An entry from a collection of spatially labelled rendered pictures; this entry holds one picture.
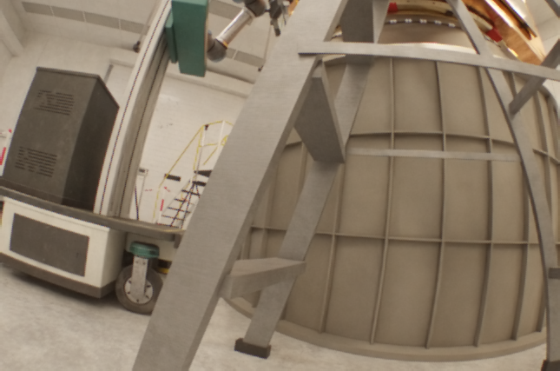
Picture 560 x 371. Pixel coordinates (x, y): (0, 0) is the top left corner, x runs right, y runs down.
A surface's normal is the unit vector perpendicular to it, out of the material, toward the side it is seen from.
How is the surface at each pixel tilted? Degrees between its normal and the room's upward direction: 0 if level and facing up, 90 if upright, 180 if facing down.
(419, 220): 90
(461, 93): 90
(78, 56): 90
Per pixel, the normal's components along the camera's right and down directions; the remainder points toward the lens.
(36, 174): 0.23, -0.22
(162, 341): -0.26, -0.33
